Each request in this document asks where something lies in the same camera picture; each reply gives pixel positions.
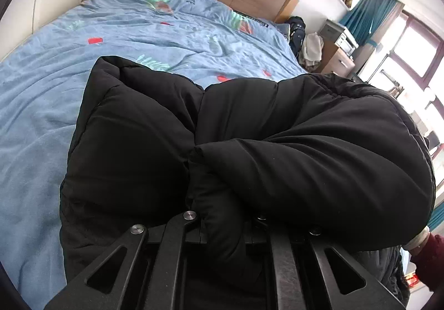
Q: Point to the blue printed blanket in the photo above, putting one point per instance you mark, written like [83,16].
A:
[69,87]

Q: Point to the wooden dresser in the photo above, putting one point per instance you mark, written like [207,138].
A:
[338,60]

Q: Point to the large window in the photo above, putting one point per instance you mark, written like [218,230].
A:
[416,42]

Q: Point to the long teal curtain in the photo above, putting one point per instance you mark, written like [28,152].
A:
[371,15]

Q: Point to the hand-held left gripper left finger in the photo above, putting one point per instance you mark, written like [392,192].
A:
[180,226]

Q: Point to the pile of beige clothes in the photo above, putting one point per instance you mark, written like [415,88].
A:
[312,48]

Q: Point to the dark backpack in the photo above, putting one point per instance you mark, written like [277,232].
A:
[296,32]

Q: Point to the black puffer jacket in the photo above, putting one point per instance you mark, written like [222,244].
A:
[277,140]

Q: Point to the white printer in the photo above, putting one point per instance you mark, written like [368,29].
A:
[338,34]

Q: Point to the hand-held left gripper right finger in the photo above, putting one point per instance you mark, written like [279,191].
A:
[281,261]

